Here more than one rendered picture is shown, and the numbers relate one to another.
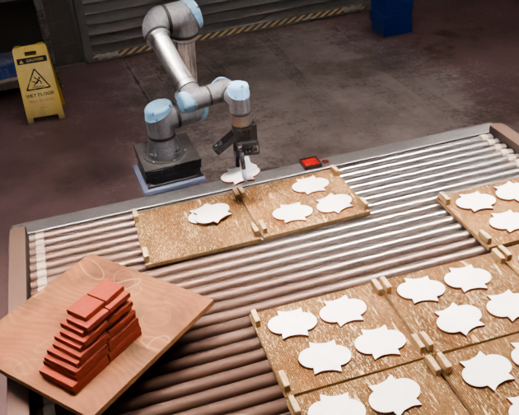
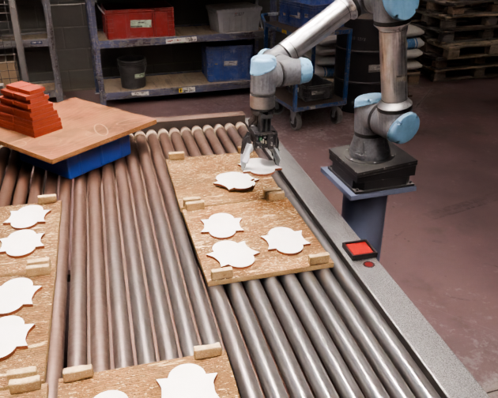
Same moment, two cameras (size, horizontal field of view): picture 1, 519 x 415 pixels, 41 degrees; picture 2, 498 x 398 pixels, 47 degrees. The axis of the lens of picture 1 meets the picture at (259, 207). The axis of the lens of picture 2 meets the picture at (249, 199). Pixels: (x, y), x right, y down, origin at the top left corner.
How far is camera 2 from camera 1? 281 cm
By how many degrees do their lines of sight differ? 76
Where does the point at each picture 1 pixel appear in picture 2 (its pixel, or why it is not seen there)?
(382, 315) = not seen: outside the picture
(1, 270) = (416, 226)
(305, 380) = not seen: outside the picture
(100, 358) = (8, 119)
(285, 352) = not seen: outside the picture
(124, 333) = (22, 122)
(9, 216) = not seen: outside the picture
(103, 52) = not seen: outside the picture
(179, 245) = (188, 170)
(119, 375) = not seen: outside the picture
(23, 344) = (61, 110)
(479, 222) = (128, 382)
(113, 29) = not seen: outside the picture
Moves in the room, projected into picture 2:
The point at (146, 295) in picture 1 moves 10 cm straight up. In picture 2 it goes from (81, 137) to (77, 111)
